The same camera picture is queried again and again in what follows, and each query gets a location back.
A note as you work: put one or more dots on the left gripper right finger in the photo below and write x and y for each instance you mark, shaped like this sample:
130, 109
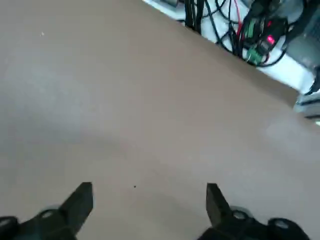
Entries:
220, 215

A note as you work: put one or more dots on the black module with red display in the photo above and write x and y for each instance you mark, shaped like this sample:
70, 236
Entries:
271, 37

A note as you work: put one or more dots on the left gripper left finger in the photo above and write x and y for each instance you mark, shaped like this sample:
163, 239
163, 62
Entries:
72, 212

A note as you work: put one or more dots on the green terminal block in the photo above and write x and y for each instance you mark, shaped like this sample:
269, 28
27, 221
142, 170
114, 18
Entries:
253, 53
251, 27

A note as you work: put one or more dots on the white side table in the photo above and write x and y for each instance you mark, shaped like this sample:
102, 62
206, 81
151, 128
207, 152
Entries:
290, 72

